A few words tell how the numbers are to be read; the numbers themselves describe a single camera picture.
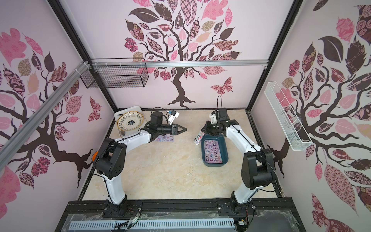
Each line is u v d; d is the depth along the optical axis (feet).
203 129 2.80
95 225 2.29
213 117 2.72
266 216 2.35
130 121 3.70
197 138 2.86
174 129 2.60
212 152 3.10
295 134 2.15
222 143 3.19
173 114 2.67
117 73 3.11
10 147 1.64
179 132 2.70
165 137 3.37
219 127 2.13
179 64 3.10
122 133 3.47
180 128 2.77
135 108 4.00
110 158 1.65
